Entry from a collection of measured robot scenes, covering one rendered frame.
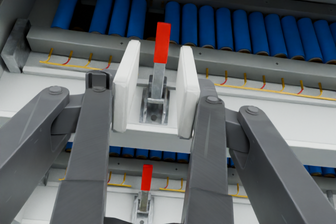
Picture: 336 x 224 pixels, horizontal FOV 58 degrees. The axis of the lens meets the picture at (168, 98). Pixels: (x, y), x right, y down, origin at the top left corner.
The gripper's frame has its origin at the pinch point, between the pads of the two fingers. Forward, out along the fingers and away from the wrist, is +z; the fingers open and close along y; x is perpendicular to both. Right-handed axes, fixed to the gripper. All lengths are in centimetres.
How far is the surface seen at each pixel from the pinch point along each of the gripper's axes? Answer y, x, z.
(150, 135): 0.0, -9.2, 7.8
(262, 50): 11.3, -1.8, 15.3
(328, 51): 19.1, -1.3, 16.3
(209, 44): 5.4, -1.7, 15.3
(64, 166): -11.6, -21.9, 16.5
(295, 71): 14.3, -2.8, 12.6
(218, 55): 6.2, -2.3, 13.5
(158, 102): 0.4, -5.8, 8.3
